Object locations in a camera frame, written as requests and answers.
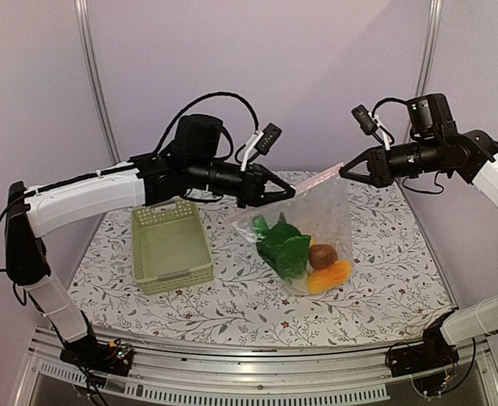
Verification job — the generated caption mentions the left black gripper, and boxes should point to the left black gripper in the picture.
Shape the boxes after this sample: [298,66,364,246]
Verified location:
[187,156,295,208]

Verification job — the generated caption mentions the bok choy toy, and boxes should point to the bok choy toy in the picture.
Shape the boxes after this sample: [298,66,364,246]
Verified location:
[256,212,311,281]

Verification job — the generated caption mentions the clear zip top bag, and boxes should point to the clear zip top bag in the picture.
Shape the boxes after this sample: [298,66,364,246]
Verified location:
[228,163,354,295]

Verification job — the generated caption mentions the brown kiwi toy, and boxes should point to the brown kiwi toy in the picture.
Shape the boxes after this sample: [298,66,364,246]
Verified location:
[309,244,338,270]

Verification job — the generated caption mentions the green plastic basket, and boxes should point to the green plastic basket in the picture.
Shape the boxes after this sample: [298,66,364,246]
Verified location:
[131,199,214,295]

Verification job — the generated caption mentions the green cucumber toy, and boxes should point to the green cucumber toy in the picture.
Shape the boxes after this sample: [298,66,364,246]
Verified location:
[252,215,270,233]

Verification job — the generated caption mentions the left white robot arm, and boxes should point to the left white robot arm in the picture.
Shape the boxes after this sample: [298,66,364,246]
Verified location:
[4,113,295,367]

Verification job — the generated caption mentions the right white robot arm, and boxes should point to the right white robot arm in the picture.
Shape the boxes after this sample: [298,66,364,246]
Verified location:
[340,129,498,369]

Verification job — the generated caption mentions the floral table mat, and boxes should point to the floral table mat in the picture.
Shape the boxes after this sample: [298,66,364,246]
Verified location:
[68,183,455,347]

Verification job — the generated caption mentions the right aluminium frame post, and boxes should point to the right aluminium frame post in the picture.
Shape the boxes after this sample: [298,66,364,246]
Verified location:
[414,0,443,96]

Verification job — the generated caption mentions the aluminium frame post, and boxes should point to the aluminium frame post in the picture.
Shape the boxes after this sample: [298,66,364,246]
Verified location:
[74,0,121,164]
[414,0,443,96]

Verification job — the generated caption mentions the aluminium front rail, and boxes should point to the aluminium front rail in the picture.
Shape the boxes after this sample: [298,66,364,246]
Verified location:
[13,327,498,405]

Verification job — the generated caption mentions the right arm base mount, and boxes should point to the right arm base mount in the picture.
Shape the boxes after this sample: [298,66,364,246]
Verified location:
[385,328,459,377]

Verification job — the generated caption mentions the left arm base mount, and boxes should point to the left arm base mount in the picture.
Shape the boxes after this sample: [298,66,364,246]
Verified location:
[60,335,134,377]

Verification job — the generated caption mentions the left aluminium frame post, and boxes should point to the left aluminium frame post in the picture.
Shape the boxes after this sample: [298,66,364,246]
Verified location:
[74,0,121,164]

